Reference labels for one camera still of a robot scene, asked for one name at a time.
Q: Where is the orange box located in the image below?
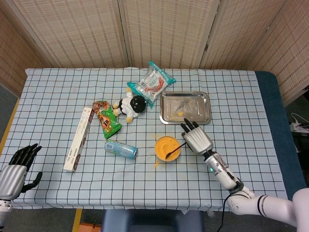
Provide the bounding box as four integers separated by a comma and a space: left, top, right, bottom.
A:
79, 222, 103, 232

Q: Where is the black bag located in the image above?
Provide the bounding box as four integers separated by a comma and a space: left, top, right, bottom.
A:
292, 131, 309, 155

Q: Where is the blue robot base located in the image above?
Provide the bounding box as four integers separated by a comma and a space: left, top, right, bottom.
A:
101, 209, 205, 232

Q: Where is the green orange snack bag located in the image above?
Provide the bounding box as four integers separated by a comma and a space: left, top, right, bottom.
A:
92, 100, 122, 140

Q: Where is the woven folding screen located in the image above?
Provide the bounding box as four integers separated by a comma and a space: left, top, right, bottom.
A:
0, 0, 309, 107

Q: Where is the plush doll with black head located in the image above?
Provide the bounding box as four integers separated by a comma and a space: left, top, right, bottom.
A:
111, 87, 147, 124

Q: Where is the beige bowl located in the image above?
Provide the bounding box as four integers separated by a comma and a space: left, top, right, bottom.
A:
154, 136, 182, 163

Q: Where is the blue checkered tablecloth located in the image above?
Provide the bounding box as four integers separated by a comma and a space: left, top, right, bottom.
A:
0, 67, 289, 212

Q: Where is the white cable bundle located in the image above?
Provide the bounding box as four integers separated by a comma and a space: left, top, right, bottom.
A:
289, 112, 309, 133

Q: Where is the teal clear snack packet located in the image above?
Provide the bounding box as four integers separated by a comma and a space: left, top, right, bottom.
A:
126, 60, 176, 109

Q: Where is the black spoon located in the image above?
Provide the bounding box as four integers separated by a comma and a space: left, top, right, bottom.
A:
165, 142, 187, 160

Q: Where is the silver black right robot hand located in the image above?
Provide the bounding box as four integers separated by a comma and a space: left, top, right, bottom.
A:
180, 117, 214, 155

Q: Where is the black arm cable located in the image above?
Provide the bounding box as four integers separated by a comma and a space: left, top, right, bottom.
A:
219, 195, 233, 232

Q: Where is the light blue drink can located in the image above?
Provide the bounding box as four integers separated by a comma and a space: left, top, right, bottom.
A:
104, 139, 138, 160

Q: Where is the long white cookie box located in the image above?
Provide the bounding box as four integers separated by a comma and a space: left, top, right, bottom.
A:
63, 107, 95, 173

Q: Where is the dark blue padded table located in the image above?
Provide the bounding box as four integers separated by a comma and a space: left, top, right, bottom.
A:
254, 71, 307, 201

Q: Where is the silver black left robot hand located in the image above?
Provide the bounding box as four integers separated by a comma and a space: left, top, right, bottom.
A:
0, 143, 43, 201

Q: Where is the stainless steel tray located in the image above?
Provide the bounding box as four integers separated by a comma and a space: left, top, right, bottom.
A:
159, 91, 212, 125

